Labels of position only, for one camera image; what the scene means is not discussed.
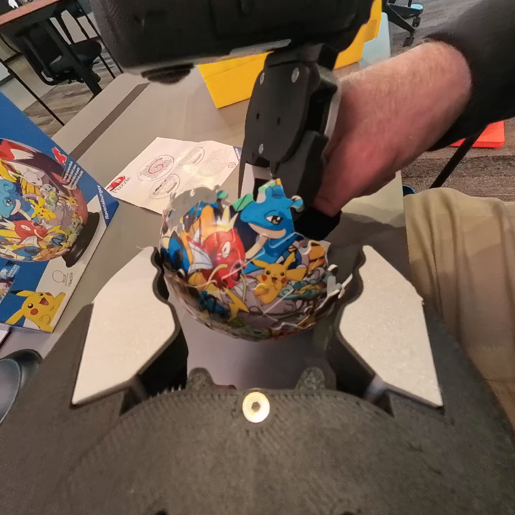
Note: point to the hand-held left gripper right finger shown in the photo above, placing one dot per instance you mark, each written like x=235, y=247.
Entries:
x=386, y=330

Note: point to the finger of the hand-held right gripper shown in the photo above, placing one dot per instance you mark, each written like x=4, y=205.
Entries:
x=261, y=175

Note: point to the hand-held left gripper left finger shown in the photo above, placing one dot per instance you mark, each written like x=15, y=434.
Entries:
x=128, y=322

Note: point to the partly built puzzle ball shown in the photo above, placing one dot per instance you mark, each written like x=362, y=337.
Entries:
x=241, y=273

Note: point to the black round ball stand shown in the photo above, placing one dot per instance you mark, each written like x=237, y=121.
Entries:
x=16, y=378

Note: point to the printed puzzle box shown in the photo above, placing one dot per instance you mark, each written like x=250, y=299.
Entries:
x=40, y=221

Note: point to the person's right hand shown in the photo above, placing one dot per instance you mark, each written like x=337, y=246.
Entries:
x=394, y=112

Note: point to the yellow box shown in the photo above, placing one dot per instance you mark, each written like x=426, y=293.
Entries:
x=229, y=84

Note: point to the white instruction sheet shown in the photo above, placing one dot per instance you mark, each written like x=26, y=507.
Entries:
x=193, y=161

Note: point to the person's beige trousers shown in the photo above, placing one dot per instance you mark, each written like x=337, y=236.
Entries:
x=462, y=281

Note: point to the black office chair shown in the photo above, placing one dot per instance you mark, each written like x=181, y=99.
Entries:
x=68, y=52
x=402, y=16

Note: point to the black table leg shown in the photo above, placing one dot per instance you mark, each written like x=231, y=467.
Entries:
x=458, y=161

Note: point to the red floor mat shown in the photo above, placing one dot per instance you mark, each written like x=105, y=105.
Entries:
x=483, y=136

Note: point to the brown desk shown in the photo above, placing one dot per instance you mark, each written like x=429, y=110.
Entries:
x=40, y=8

